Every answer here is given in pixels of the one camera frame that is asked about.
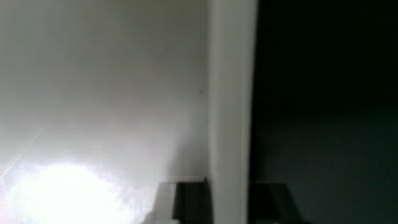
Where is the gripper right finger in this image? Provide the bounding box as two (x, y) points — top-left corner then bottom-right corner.
(249, 183), (311, 224)

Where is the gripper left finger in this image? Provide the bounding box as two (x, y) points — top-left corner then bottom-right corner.
(154, 180), (213, 224)

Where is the white square tabletop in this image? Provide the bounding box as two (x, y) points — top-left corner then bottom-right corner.
(0, 0), (258, 224)

